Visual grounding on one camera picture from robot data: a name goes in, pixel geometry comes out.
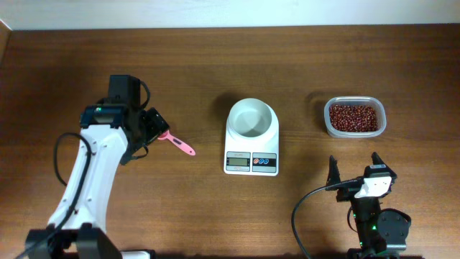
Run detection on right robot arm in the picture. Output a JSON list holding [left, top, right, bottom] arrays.
[[326, 153, 411, 259]]

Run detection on black cable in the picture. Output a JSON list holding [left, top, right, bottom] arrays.
[[290, 178, 364, 259], [14, 132, 93, 259]]

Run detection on left black cable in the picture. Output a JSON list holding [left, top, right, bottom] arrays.
[[14, 132, 93, 259]]

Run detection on pink plastic measuring scoop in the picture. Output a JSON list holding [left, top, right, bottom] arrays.
[[157, 130, 196, 156]]

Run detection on right black cable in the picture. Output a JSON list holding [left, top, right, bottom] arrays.
[[290, 178, 364, 259]]

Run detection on clear plastic bean container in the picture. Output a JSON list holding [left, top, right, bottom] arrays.
[[324, 96, 387, 138]]

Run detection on red beans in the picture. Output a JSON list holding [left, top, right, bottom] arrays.
[[328, 104, 378, 132]]

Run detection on white round bowl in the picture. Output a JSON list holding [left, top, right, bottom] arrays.
[[227, 98, 274, 138]]

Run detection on white digital kitchen scale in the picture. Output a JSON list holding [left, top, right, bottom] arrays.
[[223, 107, 280, 176]]

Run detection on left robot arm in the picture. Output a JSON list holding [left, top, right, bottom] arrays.
[[19, 75, 168, 259]]

